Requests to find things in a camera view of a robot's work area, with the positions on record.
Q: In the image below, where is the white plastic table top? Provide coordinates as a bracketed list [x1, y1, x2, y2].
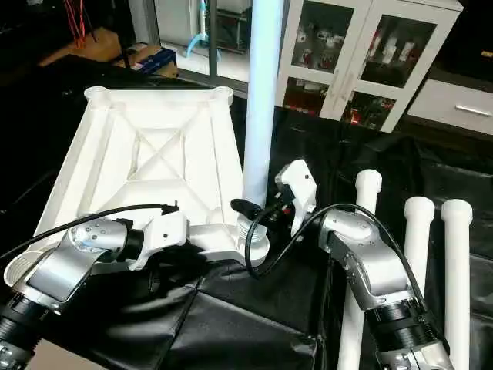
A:
[4, 86, 272, 288]

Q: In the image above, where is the white plastic table leg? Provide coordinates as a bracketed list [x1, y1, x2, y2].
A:
[337, 169, 384, 370]
[441, 198, 475, 370]
[404, 196, 437, 303]
[236, 0, 285, 261]

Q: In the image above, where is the black work mat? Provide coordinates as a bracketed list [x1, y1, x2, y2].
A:
[0, 58, 493, 370]

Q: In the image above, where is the white glass door cabinet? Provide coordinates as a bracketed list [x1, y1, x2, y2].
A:
[275, 0, 465, 134]

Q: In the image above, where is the grey metal pole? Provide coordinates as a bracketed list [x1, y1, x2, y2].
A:
[204, 0, 221, 78]

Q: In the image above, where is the brown cardboard box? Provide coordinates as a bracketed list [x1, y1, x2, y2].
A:
[123, 45, 180, 76]

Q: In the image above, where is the light blue mop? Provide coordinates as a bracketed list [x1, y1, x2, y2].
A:
[185, 0, 211, 59]

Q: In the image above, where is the white appliance cabinet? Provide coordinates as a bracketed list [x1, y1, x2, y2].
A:
[154, 0, 252, 55]

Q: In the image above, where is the white drawer unit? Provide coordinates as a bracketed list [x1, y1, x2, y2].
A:
[406, 77, 493, 137]

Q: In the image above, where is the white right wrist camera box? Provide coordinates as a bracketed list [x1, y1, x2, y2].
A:
[274, 159, 318, 237]

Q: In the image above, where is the red cable bundle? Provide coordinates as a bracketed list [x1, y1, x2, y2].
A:
[65, 0, 98, 45]

